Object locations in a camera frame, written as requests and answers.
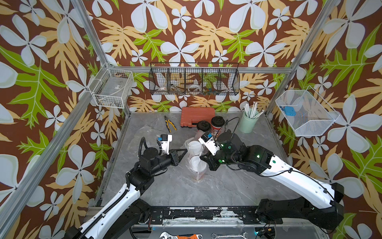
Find white lid red cup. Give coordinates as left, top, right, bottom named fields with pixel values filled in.
left=190, top=156, right=208, bottom=181
left=188, top=140, right=204, bottom=157

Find white lid red cup front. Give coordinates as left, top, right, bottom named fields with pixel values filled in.
left=188, top=140, right=204, bottom=157

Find black lid red cup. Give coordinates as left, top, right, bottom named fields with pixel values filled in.
left=211, top=116, right=225, bottom=136
left=197, top=120, right=211, bottom=132

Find clear plastic carrier bag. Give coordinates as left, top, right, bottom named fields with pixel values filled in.
left=181, top=130, right=205, bottom=182

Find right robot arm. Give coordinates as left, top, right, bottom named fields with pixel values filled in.
left=199, top=130, right=344, bottom=230

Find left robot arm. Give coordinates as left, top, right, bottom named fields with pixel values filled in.
left=64, top=147, right=188, bottom=239

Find green straw holder cup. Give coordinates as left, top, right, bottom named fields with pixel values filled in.
left=238, top=113, right=259, bottom=133

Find yellow black pliers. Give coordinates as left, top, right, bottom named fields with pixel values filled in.
left=164, top=116, right=177, bottom=133

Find red plastic tool case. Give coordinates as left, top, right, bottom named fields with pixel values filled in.
left=180, top=107, right=215, bottom=128

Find blue object in basket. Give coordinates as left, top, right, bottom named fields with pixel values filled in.
left=283, top=106, right=296, bottom=117

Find orange adjustable wrench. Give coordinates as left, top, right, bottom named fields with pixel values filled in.
left=159, top=232, right=203, bottom=239

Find silver spanner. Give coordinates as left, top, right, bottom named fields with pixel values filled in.
left=211, top=232, right=248, bottom=239

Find white mesh basket right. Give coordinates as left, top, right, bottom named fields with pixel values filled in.
left=276, top=87, right=340, bottom=137

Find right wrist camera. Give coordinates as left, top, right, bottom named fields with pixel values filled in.
left=198, top=132, right=220, bottom=155

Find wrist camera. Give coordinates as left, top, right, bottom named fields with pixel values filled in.
left=157, top=134, right=173, bottom=155
left=198, top=132, right=220, bottom=155

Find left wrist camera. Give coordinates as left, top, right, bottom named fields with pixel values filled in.
left=157, top=134, right=173, bottom=155

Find black mounting rail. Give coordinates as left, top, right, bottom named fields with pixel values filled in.
left=133, top=206, right=283, bottom=225

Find black wire basket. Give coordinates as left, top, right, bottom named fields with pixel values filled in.
left=148, top=62, right=240, bottom=96

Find white wire basket left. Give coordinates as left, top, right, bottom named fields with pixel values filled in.
left=89, top=63, right=134, bottom=109

